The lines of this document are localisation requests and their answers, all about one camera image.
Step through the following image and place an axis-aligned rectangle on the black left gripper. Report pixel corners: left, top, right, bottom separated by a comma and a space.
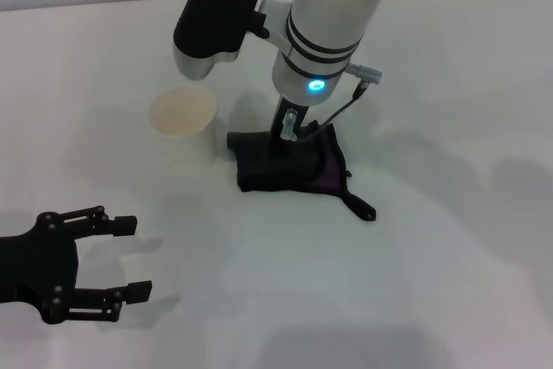
0, 204, 153, 325

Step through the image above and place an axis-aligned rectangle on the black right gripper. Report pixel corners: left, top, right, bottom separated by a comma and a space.
270, 95, 310, 137

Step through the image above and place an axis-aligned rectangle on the dark blue rag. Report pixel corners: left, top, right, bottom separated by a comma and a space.
226, 122, 377, 224

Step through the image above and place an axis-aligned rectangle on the white paper cup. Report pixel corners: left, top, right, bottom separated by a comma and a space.
147, 86, 218, 158

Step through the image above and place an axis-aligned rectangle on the right gripper cable with plugs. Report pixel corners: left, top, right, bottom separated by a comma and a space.
279, 63, 385, 144

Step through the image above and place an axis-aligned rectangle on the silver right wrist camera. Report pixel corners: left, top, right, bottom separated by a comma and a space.
172, 0, 271, 81

